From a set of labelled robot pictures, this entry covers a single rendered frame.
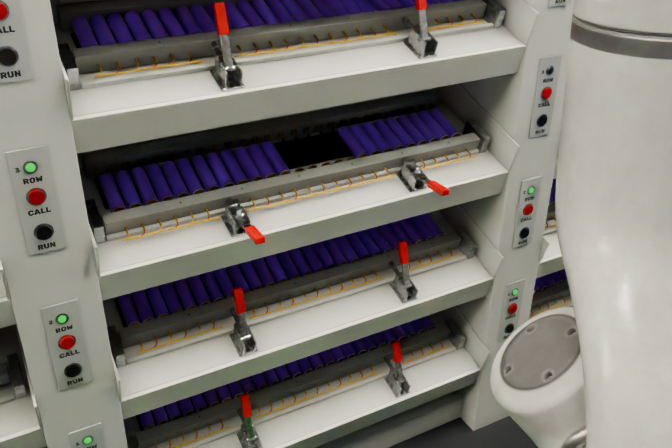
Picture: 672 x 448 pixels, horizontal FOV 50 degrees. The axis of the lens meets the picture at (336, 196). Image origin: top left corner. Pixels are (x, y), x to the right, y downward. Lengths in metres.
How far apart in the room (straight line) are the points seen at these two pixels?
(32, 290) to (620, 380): 0.65
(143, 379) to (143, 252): 0.19
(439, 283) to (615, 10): 0.84
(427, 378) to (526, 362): 0.81
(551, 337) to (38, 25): 0.54
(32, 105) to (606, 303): 0.58
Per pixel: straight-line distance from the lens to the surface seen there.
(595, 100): 0.39
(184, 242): 0.91
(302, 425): 1.20
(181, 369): 1.02
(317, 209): 0.97
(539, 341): 0.49
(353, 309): 1.10
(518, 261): 1.23
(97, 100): 0.82
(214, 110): 0.83
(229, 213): 0.92
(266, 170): 0.98
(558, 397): 0.46
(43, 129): 0.79
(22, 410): 1.01
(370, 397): 1.24
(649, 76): 0.38
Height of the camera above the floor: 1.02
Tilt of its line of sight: 28 degrees down
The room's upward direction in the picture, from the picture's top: 1 degrees clockwise
